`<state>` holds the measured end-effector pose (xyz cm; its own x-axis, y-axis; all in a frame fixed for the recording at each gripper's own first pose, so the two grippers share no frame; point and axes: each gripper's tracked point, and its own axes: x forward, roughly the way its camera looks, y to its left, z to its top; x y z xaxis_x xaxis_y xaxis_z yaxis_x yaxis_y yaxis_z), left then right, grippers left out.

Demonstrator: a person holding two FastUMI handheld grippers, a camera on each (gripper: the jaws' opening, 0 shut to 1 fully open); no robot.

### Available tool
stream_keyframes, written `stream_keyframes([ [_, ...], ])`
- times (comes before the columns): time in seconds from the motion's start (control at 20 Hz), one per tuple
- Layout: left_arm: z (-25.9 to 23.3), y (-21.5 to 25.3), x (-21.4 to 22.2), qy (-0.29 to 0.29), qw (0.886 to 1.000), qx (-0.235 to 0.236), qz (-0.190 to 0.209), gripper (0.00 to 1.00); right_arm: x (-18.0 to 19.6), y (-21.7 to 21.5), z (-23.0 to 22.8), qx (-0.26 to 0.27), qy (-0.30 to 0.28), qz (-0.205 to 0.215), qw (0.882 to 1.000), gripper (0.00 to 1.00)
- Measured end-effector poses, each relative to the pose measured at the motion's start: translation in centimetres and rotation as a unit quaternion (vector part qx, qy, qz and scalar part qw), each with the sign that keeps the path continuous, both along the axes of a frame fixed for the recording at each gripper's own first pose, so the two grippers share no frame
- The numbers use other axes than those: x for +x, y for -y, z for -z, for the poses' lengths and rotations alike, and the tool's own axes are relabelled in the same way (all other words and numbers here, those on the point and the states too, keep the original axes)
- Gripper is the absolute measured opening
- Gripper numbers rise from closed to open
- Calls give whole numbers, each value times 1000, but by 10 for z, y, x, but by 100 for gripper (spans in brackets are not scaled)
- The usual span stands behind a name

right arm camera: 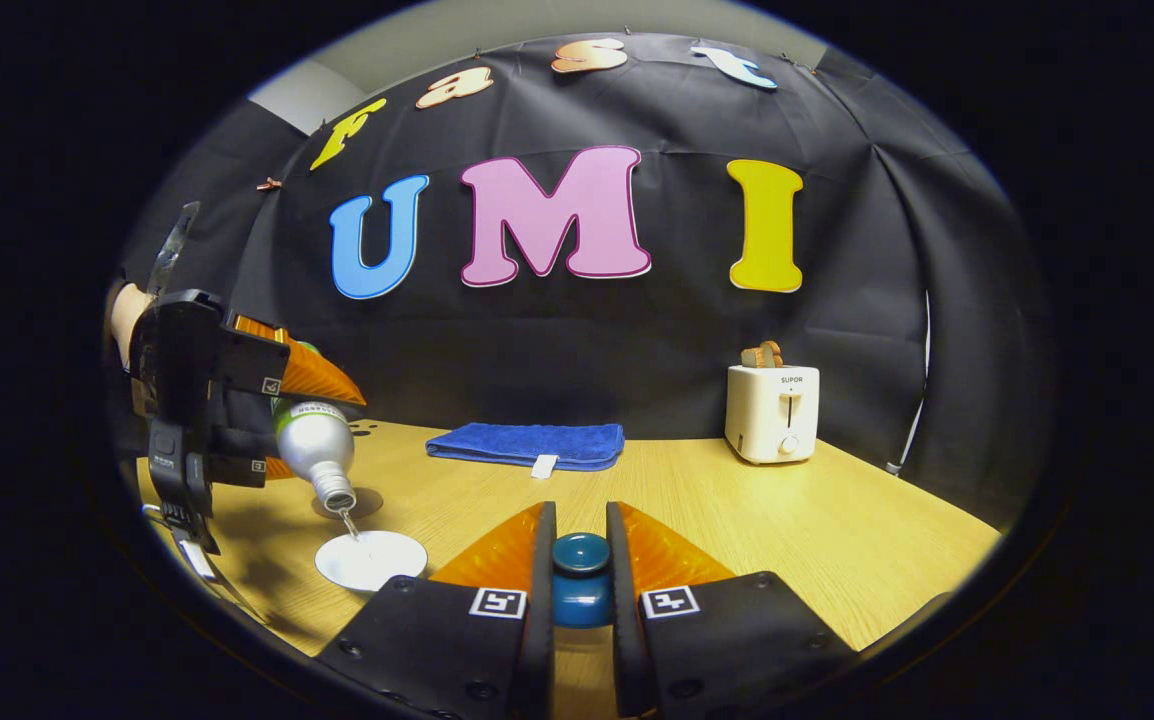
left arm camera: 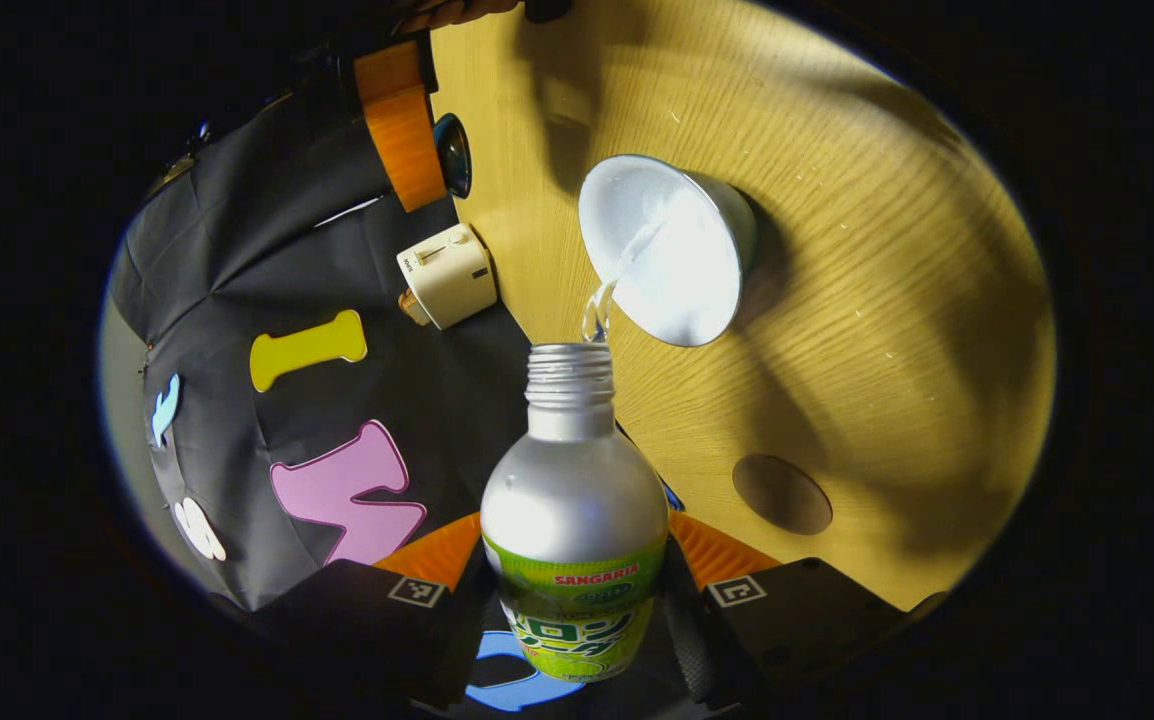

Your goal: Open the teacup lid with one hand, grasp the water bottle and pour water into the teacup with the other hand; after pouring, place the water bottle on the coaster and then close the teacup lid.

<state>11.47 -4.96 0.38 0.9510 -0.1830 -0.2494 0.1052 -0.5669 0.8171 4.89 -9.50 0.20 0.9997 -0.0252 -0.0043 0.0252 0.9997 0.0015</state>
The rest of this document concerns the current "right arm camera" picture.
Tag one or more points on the round cork coaster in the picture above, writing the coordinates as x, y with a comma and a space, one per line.
369, 503

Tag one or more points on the folded blue towel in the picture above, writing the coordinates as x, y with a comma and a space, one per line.
527, 443

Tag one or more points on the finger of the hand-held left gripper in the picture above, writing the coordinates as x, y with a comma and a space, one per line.
237, 460
252, 358

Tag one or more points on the blue teacup lid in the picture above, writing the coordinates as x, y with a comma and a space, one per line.
582, 580

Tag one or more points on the black backdrop cloth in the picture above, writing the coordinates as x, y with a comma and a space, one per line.
587, 340

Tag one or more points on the white toaster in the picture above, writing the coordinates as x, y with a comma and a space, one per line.
772, 415

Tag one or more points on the toast slice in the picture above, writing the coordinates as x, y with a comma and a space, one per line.
762, 355

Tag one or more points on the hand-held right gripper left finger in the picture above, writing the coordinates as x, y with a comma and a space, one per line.
540, 620

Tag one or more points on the green label metal water bottle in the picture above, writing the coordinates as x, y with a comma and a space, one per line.
317, 445

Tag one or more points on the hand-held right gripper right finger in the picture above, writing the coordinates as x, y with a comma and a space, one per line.
625, 620

